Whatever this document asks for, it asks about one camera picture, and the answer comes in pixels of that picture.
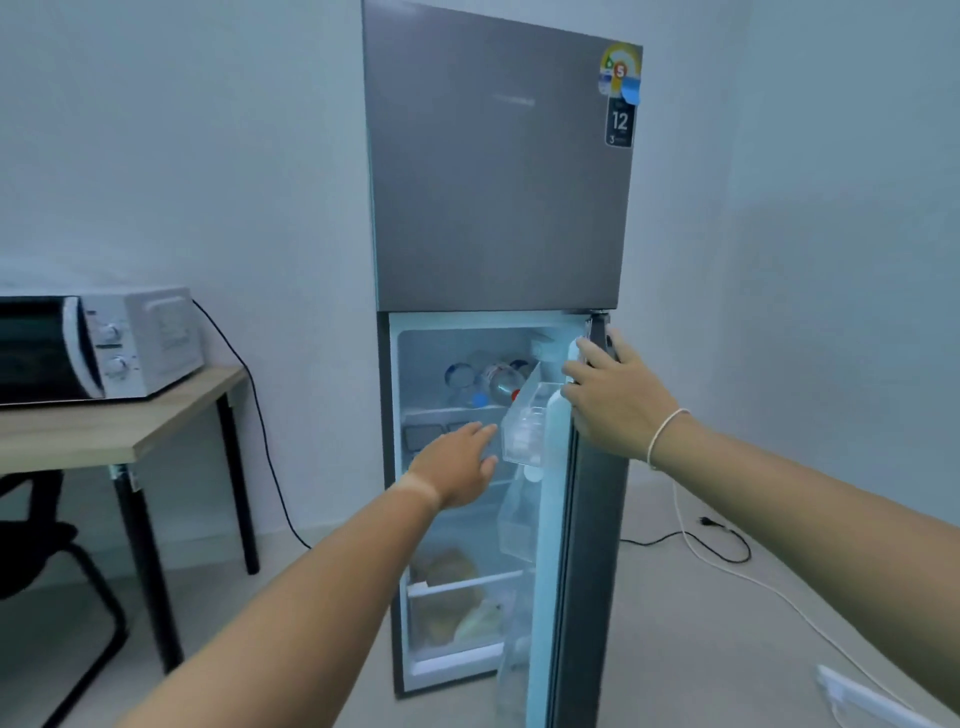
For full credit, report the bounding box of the person's right hand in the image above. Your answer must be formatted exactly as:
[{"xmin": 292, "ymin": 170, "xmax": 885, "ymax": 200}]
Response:
[{"xmin": 561, "ymin": 328, "xmax": 690, "ymax": 463}]

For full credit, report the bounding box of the person's left hand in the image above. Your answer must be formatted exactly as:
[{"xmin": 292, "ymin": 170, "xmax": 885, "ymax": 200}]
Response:
[{"xmin": 407, "ymin": 421, "xmax": 501, "ymax": 513}]

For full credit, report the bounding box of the grey refrigerator door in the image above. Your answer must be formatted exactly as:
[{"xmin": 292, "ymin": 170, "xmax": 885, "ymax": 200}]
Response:
[{"xmin": 525, "ymin": 311, "xmax": 632, "ymax": 728}]

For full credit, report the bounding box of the person's left forearm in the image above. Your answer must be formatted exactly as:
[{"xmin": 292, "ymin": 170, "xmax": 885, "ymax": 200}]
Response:
[{"xmin": 118, "ymin": 474, "xmax": 445, "ymax": 728}]

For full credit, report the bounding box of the person's right forearm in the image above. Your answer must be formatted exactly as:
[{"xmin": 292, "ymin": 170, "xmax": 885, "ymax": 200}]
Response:
[{"xmin": 651, "ymin": 412, "xmax": 960, "ymax": 710}]

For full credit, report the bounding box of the clear door shelf bin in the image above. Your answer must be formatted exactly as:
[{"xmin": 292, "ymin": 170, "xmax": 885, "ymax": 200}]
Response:
[
  {"xmin": 495, "ymin": 471, "xmax": 554, "ymax": 565},
  {"xmin": 500, "ymin": 362, "xmax": 569, "ymax": 468},
  {"xmin": 494, "ymin": 591, "xmax": 538, "ymax": 728}
]

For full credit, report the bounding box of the clear water bottle red label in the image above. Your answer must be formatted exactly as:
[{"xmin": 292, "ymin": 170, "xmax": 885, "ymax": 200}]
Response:
[{"xmin": 480, "ymin": 360, "xmax": 535, "ymax": 407}]

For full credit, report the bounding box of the clear water bottle blue cap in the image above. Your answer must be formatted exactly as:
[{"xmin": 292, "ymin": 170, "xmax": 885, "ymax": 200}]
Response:
[{"xmin": 443, "ymin": 361, "xmax": 482, "ymax": 411}]

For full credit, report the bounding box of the white wrist band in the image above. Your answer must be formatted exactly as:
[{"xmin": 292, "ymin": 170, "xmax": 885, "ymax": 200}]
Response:
[{"xmin": 645, "ymin": 408, "xmax": 692, "ymax": 473}]

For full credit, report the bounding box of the brown round vegetable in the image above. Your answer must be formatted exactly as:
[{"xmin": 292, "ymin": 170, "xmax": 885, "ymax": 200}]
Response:
[{"xmin": 411, "ymin": 546, "xmax": 486, "ymax": 648}]

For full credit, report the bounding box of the pale yellow vegetable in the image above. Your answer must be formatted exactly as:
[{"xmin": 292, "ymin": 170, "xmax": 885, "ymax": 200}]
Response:
[{"xmin": 453, "ymin": 600, "xmax": 505, "ymax": 644}]

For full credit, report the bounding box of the clear crisper drawer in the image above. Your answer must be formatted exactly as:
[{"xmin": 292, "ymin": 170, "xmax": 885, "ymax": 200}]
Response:
[{"xmin": 404, "ymin": 568, "xmax": 531, "ymax": 667}]

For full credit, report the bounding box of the grey two-door refrigerator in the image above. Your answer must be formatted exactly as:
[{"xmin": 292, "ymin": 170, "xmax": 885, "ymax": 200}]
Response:
[{"xmin": 360, "ymin": 0, "xmax": 644, "ymax": 728}]

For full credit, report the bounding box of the black rectangular sticker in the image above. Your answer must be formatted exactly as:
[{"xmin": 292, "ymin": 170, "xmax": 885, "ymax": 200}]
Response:
[{"xmin": 605, "ymin": 96, "xmax": 636, "ymax": 150}]

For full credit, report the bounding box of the round colourful energy sticker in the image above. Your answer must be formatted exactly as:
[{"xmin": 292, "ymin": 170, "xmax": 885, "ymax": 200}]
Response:
[{"xmin": 597, "ymin": 41, "xmax": 644, "ymax": 105}]

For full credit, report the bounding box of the white microwave oven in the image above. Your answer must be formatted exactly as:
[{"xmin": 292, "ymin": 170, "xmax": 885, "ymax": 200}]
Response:
[{"xmin": 0, "ymin": 286, "xmax": 207, "ymax": 410}]

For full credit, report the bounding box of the wooden table with black legs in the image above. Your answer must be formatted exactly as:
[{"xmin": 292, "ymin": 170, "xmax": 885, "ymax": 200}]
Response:
[{"xmin": 0, "ymin": 366, "xmax": 261, "ymax": 676}]

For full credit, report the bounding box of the white power strip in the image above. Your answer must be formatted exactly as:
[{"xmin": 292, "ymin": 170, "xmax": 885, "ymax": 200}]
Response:
[{"xmin": 815, "ymin": 663, "xmax": 948, "ymax": 728}]

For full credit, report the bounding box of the black chair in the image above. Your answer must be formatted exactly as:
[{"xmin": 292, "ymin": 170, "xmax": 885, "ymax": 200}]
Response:
[{"xmin": 0, "ymin": 471, "xmax": 130, "ymax": 728}]

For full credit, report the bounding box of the black cable with plug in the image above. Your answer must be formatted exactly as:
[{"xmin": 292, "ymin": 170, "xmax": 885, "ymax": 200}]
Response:
[{"xmin": 619, "ymin": 515, "xmax": 753, "ymax": 566}]

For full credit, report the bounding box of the black microwave power cable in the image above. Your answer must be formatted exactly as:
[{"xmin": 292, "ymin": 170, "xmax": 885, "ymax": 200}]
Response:
[{"xmin": 191, "ymin": 299, "xmax": 313, "ymax": 552}]

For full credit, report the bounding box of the white cable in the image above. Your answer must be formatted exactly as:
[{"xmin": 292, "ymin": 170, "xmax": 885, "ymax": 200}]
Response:
[{"xmin": 670, "ymin": 480, "xmax": 925, "ymax": 714}]

